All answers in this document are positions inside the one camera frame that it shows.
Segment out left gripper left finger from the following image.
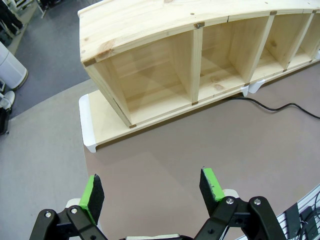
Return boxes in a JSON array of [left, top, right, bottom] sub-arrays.
[[28, 174, 108, 240]]

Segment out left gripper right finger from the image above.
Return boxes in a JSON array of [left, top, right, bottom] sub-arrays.
[[192, 167, 286, 240]]

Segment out grey slotted aluminium panel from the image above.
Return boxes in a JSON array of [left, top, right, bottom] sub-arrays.
[[241, 184, 320, 240]]

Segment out black mounted box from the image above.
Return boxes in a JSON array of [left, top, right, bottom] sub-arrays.
[[284, 203, 301, 228]]

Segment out white shoe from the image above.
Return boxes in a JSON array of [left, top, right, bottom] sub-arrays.
[[0, 90, 16, 110]]

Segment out white cylindrical bin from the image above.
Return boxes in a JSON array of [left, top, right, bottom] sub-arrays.
[[0, 41, 29, 91]]

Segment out pine wood cubby shelf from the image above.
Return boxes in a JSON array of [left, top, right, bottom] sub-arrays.
[[77, 0, 320, 129]]

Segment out person legs in dark trousers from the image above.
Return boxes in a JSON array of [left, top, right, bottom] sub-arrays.
[[0, 0, 25, 36]]

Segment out black power cable with plug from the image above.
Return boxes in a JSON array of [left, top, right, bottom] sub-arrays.
[[223, 96, 320, 119]]

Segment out bundle of black cables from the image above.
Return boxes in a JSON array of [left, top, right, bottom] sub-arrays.
[[299, 186, 320, 240]]

